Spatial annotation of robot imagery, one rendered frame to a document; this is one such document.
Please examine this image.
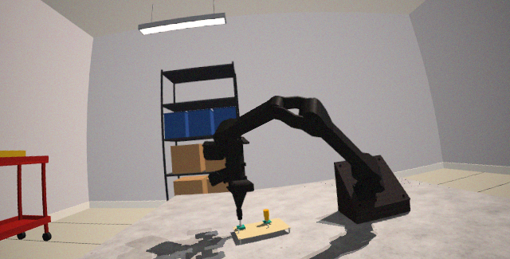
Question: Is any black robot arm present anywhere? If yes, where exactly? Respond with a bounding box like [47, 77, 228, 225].
[202, 96, 385, 201]

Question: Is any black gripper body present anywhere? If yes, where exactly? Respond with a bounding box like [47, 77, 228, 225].
[226, 159, 254, 194]

